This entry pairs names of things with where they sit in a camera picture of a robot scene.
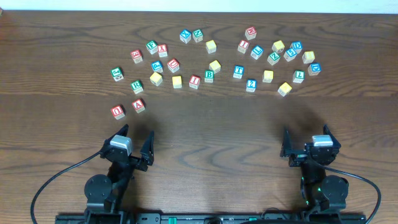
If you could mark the red I block near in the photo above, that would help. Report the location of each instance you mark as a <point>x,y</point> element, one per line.
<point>194,82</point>

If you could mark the green Z block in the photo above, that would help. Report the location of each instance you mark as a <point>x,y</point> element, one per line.
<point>273,58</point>

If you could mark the yellow o block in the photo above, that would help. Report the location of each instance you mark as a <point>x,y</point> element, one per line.
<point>177,81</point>
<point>268,76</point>

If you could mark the blue d block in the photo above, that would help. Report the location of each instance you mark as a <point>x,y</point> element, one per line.
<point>296,46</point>
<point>314,69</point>

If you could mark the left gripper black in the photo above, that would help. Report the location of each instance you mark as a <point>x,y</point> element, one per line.
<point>130,158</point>

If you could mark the blue L block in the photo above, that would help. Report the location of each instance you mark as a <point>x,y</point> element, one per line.
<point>256,52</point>

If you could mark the red U block near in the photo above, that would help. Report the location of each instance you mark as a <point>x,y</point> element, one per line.
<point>118,112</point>

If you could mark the blue D block far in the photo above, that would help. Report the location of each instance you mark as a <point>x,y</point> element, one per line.
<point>296,46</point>

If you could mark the blue P block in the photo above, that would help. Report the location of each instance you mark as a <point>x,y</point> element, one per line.
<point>157,66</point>

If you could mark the yellow block far right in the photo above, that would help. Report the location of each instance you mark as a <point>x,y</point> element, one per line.
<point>278,46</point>

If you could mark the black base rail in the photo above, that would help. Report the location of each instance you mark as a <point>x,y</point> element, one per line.
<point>156,218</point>

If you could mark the green 7 block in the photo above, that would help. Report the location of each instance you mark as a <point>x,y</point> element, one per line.
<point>298,76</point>

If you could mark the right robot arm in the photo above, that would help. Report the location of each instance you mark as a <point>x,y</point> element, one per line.
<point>325,194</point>

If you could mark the red i block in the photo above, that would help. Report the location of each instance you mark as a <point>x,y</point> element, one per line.
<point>194,82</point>
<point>243,46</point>

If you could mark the red A block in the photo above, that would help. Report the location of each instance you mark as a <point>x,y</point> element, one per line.
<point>138,105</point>

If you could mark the blue 2 block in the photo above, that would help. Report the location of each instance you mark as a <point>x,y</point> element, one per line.
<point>251,85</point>

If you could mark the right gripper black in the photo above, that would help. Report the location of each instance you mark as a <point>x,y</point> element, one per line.
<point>306,158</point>

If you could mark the blue D block right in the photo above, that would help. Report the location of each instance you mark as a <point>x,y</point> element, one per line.
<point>314,69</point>

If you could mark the red G block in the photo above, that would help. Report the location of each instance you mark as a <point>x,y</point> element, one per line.
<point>136,56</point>

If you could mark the blue X block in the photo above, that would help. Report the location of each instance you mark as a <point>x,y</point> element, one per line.
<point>185,36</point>

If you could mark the green F block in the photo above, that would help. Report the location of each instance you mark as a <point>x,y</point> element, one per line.
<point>152,47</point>

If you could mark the red Y block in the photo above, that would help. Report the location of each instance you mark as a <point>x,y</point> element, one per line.
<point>162,50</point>

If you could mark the blue T block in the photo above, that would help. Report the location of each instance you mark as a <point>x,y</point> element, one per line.
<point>238,71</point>

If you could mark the green B block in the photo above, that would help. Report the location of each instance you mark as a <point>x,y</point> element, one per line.
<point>209,76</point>

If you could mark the yellow K block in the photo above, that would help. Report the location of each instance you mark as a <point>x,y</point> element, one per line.
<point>284,89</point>

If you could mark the green J block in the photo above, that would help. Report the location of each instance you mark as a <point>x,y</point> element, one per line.
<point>117,74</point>

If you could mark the red u block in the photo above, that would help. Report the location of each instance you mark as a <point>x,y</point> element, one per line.
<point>173,65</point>
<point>118,112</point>

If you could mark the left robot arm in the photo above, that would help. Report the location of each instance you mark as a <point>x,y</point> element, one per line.
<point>105,193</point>

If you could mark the yellow block left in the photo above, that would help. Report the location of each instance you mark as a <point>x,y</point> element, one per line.
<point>156,79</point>

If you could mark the green R block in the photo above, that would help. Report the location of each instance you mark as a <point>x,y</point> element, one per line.
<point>137,87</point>

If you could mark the red U block far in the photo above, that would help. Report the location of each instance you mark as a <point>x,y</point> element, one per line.
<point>173,65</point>

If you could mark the red I block far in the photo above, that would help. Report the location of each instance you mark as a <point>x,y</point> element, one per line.
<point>243,46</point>

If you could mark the blue 5 block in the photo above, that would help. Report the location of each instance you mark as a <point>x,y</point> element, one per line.
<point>290,54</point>

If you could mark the yellow 8 block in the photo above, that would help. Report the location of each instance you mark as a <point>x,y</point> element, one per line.
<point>308,57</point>

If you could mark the yellow block centre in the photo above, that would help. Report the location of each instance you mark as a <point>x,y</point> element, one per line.
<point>215,66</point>

